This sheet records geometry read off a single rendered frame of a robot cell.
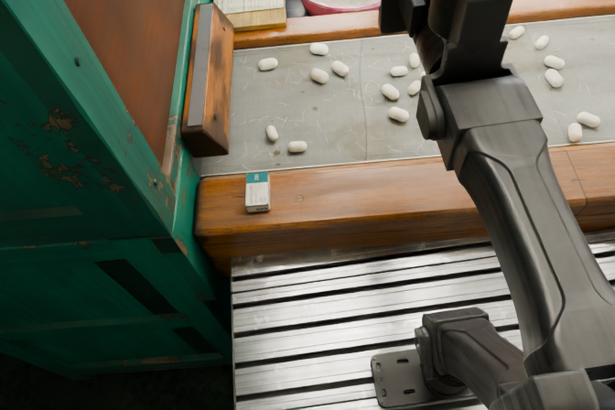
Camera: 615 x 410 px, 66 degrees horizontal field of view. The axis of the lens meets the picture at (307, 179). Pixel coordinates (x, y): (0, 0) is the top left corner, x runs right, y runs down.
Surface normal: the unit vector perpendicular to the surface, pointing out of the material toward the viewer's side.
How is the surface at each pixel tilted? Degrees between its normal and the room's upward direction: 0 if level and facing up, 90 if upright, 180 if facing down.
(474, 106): 1
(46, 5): 90
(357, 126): 0
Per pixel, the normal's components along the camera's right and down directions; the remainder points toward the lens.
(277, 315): -0.07, -0.54
